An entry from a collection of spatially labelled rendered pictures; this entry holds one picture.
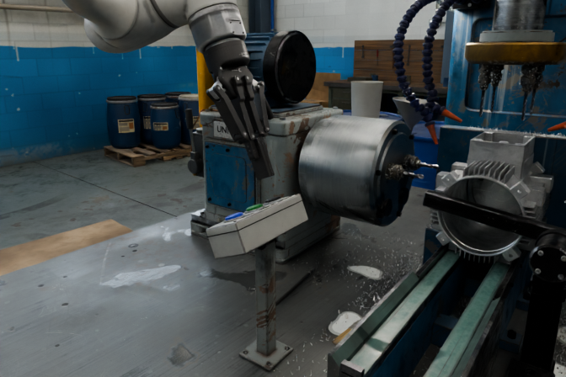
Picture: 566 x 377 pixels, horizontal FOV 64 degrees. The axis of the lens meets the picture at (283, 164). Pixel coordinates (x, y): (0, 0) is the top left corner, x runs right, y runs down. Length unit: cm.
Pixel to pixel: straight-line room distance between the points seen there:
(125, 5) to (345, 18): 649
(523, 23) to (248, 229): 63
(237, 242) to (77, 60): 577
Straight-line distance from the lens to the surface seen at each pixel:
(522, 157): 98
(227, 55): 77
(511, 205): 112
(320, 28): 749
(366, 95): 302
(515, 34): 96
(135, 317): 100
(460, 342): 74
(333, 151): 102
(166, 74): 703
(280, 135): 106
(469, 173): 92
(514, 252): 95
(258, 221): 70
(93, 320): 102
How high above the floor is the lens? 133
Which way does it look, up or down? 15 degrees down
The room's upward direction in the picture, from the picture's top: straight up
